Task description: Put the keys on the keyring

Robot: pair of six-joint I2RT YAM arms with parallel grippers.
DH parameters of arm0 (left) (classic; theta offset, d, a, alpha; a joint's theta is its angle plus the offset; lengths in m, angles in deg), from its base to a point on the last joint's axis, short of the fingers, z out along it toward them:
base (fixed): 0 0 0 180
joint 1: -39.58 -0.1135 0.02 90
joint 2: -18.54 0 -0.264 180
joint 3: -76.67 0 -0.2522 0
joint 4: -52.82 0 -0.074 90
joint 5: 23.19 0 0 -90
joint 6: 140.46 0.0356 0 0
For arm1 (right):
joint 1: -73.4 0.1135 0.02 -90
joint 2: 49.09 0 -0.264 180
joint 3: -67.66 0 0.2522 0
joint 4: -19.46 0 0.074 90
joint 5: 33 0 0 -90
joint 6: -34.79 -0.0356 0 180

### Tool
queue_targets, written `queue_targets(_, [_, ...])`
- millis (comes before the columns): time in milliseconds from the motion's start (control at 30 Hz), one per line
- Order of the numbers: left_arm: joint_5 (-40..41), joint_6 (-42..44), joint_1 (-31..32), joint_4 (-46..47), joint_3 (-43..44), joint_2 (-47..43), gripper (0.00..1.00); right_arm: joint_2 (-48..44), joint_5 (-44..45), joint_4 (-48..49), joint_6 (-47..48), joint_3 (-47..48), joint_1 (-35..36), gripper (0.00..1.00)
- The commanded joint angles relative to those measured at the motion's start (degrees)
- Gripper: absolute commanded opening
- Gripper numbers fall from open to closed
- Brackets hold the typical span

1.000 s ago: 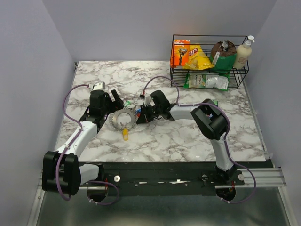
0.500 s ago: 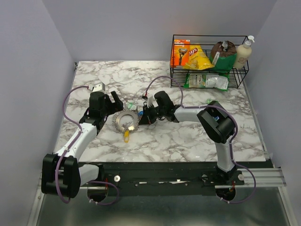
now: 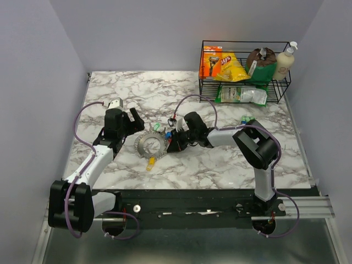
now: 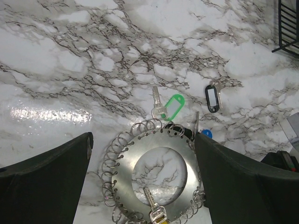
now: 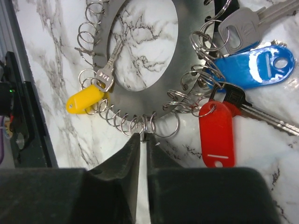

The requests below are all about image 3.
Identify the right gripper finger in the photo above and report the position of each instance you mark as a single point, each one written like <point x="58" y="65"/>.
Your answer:
<point x="176" y="146"/>
<point x="170" y="138"/>

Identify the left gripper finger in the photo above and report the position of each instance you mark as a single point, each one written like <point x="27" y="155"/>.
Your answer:
<point x="138" y="125"/>
<point x="135" y="114"/>

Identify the blue green small packet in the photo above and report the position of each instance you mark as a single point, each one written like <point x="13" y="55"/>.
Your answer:
<point x="246" y="118"/>

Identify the green key tag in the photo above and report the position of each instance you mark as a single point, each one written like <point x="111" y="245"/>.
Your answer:
<point x="156" y="126"/>

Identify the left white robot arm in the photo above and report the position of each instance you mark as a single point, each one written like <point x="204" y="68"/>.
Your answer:
<point x="72" y="205"/>

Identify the black wire basket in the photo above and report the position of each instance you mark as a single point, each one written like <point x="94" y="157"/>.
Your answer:
<point x="208" y="86"/>

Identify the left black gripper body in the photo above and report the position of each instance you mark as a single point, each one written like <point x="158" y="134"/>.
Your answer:
<point x="127" y="126"/>

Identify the round metal keyring disc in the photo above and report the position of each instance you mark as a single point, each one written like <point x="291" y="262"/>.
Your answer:
<point x="151" y="144"/>

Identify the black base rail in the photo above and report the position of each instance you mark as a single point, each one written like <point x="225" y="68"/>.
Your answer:
<point x="189" y="209"/>

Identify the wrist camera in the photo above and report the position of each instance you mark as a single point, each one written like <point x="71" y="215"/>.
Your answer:
<point x="116" y="103"/>
<point x="178" y="124"/>

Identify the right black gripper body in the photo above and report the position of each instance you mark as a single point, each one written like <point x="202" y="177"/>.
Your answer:
<point x="182" y="136"/>

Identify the green white snack bag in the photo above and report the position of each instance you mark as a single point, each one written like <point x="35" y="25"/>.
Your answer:
<point x="241" y="94"/>

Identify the black key tag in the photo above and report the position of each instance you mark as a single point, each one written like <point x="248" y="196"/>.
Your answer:
<point x="171" y="122"/>

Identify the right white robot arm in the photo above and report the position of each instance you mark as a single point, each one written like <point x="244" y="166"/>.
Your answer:
<point x="260" y="148"/>

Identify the yellow key tag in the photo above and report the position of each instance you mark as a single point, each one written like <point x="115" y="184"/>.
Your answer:
<point x="151" y="163"/>

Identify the cream pump lotion bottle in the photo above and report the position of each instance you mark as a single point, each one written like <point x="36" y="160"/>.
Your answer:
<point x="284" y="61"/>

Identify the yellow chips bag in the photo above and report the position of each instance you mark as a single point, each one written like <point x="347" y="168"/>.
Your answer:
<point x="231" y="70"/>

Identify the orange razor package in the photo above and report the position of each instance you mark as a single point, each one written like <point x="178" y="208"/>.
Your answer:
<point x="211" y="58"/>

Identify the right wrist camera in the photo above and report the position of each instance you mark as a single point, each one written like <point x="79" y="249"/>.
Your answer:
<point x="178" y="124"/>

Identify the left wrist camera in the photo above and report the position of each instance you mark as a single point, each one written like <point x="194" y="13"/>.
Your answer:
<point x="116" y="103"/>

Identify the brown and green bag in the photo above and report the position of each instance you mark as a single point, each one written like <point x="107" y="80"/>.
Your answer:
<point x="260" y="66"/>

